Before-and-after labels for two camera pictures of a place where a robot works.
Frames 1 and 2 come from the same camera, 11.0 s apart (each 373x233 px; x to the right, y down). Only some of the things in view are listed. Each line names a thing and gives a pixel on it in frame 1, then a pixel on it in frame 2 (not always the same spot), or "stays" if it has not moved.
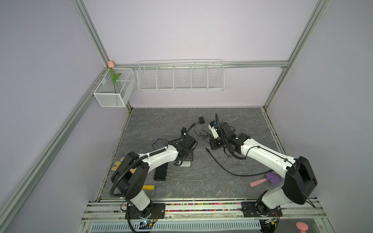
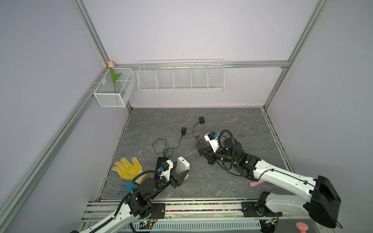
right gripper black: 213,146 to 211,155
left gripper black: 190,157 to 178,181
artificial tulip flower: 111,64 stays
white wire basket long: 204,75 stays
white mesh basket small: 105,93 stays
